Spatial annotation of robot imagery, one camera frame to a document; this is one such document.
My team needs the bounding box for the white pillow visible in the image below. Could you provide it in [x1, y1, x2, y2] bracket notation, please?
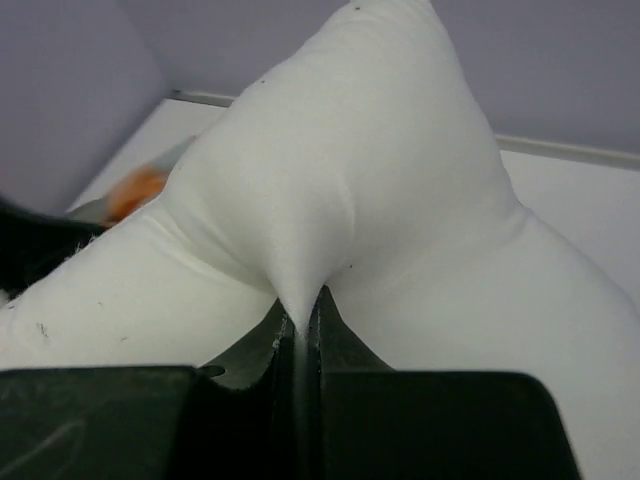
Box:
[1, 1, 639, 479]

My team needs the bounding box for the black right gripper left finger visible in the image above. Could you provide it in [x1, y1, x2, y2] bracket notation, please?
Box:
[1, 304, 295, 479]

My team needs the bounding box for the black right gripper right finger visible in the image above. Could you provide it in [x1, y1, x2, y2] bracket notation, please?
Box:
[307, 289, 580, 480]

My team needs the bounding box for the multicolour checked pillowcase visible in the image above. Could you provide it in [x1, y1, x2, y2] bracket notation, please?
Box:
[66, 135, 198, 228]

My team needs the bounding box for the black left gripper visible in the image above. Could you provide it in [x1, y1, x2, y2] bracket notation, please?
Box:
[1, 198, 106, 295]

